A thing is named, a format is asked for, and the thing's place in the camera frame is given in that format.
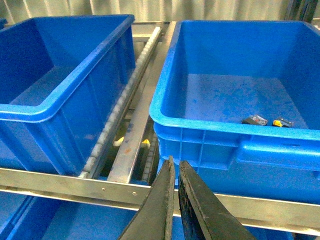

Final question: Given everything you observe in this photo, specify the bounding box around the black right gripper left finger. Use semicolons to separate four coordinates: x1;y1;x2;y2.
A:
118;156;175;240

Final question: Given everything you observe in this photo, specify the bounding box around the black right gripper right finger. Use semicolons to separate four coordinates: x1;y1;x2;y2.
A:
178;160;255;240

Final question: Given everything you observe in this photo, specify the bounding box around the red mushroom push button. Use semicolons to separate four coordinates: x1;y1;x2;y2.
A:
241;114;268;126

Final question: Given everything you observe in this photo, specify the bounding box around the yellow mushroom push button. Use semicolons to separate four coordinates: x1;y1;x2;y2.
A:
272;117;294;128

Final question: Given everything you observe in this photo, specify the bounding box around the blue bin with buttons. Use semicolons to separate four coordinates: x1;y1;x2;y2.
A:
0;18;8;30

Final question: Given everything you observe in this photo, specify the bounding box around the metal shelf front bar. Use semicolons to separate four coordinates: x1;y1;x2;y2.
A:
0;168;320;236

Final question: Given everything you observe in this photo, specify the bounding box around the blue bin at right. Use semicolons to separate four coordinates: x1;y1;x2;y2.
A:
149;20;320;204

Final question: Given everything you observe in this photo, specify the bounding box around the lower shelf blue bin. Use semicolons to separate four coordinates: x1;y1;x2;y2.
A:
0;191;295;240

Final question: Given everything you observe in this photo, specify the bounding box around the white roller track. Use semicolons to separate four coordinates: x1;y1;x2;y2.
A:
78;26;162;179

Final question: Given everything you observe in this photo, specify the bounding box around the empty blue middle bin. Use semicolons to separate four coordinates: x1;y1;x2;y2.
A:
0;14;136;176

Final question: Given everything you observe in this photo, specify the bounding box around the metal centre rail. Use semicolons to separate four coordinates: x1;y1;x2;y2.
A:
107;21;177;184

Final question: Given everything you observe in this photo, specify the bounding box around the metal rack upright post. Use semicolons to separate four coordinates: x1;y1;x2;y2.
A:
284;0;320;23

